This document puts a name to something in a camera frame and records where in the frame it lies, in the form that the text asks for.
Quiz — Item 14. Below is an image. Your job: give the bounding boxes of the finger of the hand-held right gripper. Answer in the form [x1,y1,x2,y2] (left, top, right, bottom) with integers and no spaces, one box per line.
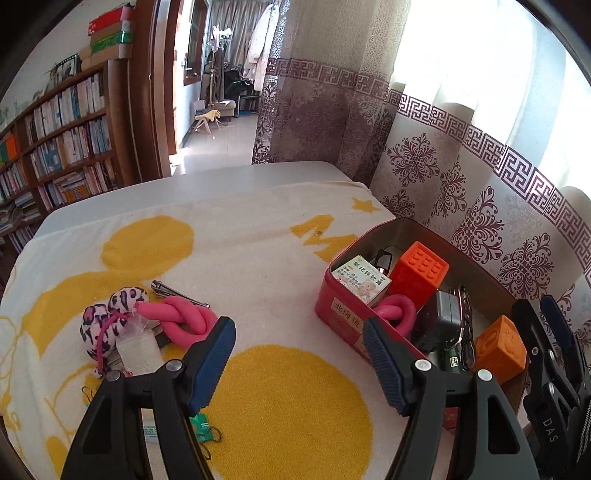
[540,295,591,407]
[512,299,561,393]

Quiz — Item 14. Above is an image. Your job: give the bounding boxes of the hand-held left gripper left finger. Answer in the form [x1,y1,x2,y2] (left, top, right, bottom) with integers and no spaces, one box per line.
[60,316,237,480]

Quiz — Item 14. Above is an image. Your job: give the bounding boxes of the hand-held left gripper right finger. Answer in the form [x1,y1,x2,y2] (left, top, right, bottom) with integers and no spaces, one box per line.
[362,318,541,480]

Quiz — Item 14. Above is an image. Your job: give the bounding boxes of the orange duck embossed block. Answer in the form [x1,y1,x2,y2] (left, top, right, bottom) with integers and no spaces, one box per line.
[472,315,528,386]

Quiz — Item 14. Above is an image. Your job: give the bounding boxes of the knotted pink foam roller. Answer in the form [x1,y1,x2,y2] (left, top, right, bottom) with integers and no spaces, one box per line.
[137,295,219,346]

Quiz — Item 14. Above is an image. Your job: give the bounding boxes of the red metal tin container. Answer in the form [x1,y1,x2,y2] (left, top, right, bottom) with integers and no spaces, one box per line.
[315,217,532,432]

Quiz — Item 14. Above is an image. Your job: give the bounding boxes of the large silver metal clip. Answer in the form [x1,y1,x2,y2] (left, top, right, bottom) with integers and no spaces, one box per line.
[445,285,477,372]

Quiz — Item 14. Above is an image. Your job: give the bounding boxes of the grey USB charger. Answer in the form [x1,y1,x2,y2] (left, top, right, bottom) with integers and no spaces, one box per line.
[412,290,464,354]

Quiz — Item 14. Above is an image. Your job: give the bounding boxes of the bagged white bandage roll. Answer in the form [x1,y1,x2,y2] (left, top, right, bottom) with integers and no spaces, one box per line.
[115,318,161,376]

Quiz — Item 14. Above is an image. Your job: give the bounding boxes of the small white medicine box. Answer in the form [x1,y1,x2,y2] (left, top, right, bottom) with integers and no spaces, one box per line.
[331,255,392,306]

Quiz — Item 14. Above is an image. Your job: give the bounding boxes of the leopard print pompom scrunchie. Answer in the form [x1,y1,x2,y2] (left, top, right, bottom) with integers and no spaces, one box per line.
[79,285,151,379]

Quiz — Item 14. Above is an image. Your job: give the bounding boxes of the silver nail clipper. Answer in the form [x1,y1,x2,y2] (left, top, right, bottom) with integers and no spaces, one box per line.
[151,279,212,309]

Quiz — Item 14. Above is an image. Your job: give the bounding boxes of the red-orange studded block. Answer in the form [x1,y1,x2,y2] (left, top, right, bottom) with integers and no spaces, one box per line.
[387,241,451,309]

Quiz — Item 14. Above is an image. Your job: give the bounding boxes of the yellow and white towel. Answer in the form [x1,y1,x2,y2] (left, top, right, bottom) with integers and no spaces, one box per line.
[0,181,453,480]

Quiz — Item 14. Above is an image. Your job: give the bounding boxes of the white patterned sheer curtain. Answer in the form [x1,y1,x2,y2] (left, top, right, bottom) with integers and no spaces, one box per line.
[369,0,591,370]

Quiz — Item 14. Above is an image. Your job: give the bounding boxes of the small wooden stool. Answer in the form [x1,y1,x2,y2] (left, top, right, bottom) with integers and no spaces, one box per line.
[194,110,222,134]

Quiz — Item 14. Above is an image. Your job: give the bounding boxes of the mauve patterned curtain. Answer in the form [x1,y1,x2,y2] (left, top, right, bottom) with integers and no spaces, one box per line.
[252,0,393,181]

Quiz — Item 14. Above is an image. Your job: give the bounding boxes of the wooden bookshelf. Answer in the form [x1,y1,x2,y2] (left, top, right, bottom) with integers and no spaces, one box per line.
[0,60,134,259]

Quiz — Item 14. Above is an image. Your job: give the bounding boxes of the rows of books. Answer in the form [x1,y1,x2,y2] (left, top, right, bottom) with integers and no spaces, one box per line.
[0,74,118,250]

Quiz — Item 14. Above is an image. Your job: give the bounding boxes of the wooden coat rack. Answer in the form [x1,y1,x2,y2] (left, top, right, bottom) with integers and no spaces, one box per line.
[205,28,232,107]

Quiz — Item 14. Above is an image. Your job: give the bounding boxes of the wooden framed window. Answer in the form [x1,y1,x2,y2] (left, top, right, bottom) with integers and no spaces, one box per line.
[182,0,208,86]

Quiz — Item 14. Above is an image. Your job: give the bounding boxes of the hanging white coat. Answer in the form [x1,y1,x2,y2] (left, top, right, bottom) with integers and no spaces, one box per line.
[242,0,280,81]

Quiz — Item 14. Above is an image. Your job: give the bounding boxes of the tan cardboard box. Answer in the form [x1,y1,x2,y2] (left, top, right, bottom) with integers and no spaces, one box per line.
[78,44,131,71]

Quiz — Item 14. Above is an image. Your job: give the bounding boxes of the green flat box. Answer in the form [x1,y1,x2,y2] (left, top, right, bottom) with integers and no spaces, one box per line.
[90,30,136,55]

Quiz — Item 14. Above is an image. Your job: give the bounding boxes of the red flat box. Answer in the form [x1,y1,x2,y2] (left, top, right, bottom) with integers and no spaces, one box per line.
[88,6,136,36]

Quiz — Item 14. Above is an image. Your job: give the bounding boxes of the wooden door frame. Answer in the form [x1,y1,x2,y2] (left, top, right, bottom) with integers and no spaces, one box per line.
[127,0,185,178]

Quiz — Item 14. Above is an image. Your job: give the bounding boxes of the film strip photo frame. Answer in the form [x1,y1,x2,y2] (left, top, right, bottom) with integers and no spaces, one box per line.
[46,53,81,86]

